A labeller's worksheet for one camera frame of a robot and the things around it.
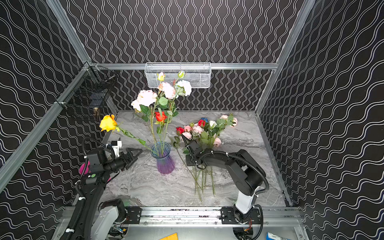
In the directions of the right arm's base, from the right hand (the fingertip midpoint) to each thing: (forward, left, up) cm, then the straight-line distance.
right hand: (191, 160), depth 94 cm
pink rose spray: (+23, +1, +5) cm, 23 cm away
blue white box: (-38, -39, -1) cm, 54 cm away
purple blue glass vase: (-3, +16, +2) cm, 16 cm away
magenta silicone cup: (-13, +53, +18) cm, 58 cm away
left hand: (-7, +23, +20) cm, 31 cm away
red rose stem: (+7, +13, +32) cm, 36 cm away
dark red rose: (+20, +8, +4) cm, 22 cm away
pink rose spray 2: (+25, -19, +4) cm, 31 cm away
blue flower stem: (+29, -9, +7) cm, 32 cm away
